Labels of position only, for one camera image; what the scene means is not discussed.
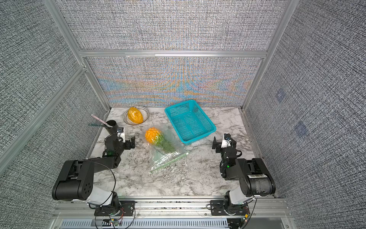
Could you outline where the clear zip-top bag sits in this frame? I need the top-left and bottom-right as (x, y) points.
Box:
(144, 125), (189, 173)

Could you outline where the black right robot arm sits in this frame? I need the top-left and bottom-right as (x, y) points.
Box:
(212, 134), (275, 214)

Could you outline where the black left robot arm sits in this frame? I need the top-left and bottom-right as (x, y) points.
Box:
(51, 133), (135, 213)

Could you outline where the black cup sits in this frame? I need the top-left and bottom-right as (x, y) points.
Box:
(105, 120), (119, 135)

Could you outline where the orange fruit in bowl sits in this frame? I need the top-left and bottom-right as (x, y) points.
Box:
(127, 107), (144, 124)

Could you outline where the pink stick in cup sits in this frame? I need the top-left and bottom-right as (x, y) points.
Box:
(91, 114), (112, 128)

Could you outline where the teal plastic basket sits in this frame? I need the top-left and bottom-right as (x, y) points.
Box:
(165, 100), (216, 145)

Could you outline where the white patterned bowl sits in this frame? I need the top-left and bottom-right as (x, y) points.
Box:
(123, 106), (150, 126)

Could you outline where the dark green stick in cup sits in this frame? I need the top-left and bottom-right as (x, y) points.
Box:
(88, 124), (107, 127)

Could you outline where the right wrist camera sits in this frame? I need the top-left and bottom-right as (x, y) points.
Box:
(221, 133), (233, 148)

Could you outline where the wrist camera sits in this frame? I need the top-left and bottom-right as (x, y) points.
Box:
(116, 127), (126, 142)
(221, 133), (233, 148)

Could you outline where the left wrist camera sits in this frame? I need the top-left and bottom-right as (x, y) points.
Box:
(116, 127), (126, 142)

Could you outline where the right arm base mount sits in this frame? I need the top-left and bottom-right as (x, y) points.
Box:
(206, 200), (250, 216)

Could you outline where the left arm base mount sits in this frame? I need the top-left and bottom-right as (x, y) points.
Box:
(94, 200), (136, 217)

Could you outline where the aluminium front rail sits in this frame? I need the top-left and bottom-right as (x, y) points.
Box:
(51, 197), (292, 219)

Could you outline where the white slotted cable duct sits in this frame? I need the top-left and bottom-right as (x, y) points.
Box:
(59, 219), (229, 229)

